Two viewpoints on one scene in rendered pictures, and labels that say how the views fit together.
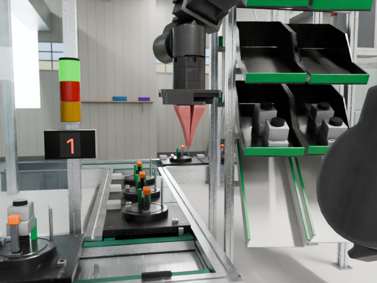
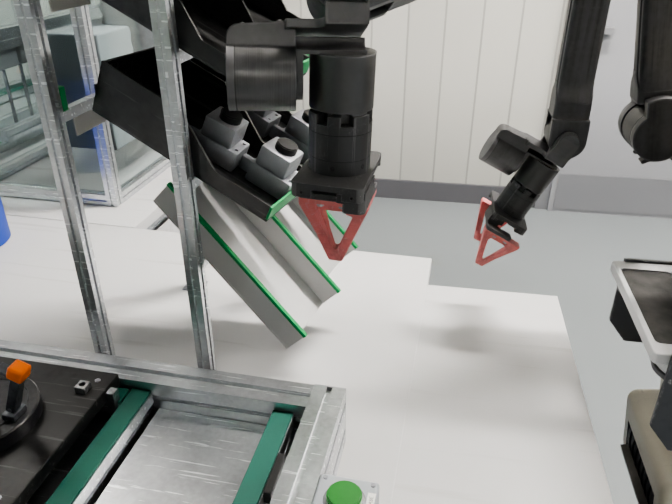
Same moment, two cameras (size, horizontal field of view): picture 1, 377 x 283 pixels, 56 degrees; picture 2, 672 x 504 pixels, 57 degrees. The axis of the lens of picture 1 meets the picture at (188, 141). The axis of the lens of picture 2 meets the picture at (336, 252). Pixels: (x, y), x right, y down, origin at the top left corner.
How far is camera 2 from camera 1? 0.69 m
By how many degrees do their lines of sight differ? 68
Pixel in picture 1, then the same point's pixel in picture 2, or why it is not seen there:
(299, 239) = (314, 296)
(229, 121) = (187, 161)
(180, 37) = (362, 79)
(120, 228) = (24, 480)
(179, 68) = (359, 138)
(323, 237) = not seen: hidden behind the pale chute
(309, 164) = not seen: hidden behind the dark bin
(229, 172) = (198, 252)
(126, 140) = not seen: outside the picture
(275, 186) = (246, 239)
